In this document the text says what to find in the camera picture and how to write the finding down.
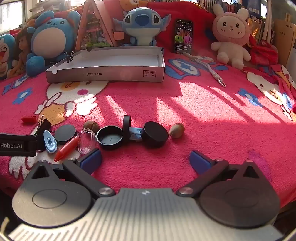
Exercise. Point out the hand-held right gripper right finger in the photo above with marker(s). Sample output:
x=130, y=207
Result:
x=200, y=162

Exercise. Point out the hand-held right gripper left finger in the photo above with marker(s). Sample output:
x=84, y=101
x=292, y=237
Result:
x=91, y=160

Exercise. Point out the clear plastic dome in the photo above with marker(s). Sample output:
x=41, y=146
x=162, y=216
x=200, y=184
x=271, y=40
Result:
x=86, y=143

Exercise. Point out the slim orange-red crayon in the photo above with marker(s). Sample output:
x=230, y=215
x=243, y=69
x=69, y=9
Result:
x=68, y=148

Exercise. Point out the black round case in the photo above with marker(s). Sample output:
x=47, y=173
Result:
x=108, y=140

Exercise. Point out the thick red crayon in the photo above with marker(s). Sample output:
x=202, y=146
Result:
x=29, y=119

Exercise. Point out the light blue boat-shaped clip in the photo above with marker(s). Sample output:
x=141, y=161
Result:
x=49, y=141

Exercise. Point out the large black binder clip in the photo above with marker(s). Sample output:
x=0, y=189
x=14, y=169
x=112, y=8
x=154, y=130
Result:
x=45, y=127

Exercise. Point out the brown hazelnut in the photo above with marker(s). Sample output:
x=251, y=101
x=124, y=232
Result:
x=91, y=126

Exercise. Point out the black disc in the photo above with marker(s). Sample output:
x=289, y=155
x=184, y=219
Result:
x=66, y=134

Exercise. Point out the pale hazelnut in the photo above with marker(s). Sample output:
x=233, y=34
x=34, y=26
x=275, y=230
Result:
x=177, y=131

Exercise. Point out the black round puck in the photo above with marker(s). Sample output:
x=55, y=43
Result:
x=153, y=134

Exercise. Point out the shallow white cardboard box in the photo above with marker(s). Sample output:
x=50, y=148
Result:
x=111, y=70

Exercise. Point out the small light blue piece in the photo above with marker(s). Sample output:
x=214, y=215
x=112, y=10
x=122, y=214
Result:
x=135, y=134

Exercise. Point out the blue cat robot plush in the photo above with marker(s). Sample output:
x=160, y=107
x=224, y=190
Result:
x=4, y=54

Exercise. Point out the small black binder clip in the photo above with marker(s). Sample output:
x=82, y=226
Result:
x=69, y=59

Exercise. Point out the brown-haired doll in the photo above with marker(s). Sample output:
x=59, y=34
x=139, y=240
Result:
x=22, y=44

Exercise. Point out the round blue mouse plush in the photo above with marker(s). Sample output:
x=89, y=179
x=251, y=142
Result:
x=48, y=39

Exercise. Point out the black smartphone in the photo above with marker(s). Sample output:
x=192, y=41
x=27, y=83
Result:
x=183, y=37

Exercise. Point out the red cloth bag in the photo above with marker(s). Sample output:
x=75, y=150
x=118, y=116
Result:
x=263, y=52

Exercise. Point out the triangular miniature house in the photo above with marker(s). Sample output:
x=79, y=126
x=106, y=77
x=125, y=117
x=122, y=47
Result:
x=92, y=32

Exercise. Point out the window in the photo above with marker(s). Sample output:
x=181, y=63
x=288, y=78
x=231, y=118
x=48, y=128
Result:
x=13, y=14

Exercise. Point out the pink bunny plush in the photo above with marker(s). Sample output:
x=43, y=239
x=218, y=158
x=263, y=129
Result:
x=231, y=30

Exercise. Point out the stack of papers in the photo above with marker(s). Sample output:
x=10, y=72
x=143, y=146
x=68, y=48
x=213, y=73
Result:
x=53, y=4

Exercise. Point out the blue alien plush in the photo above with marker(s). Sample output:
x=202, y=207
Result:
x=141, y=23

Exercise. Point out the brown cardboard board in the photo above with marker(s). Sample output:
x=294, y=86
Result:
x=283, y=39

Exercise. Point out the white poles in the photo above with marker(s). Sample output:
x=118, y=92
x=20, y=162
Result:
x=269, y=20

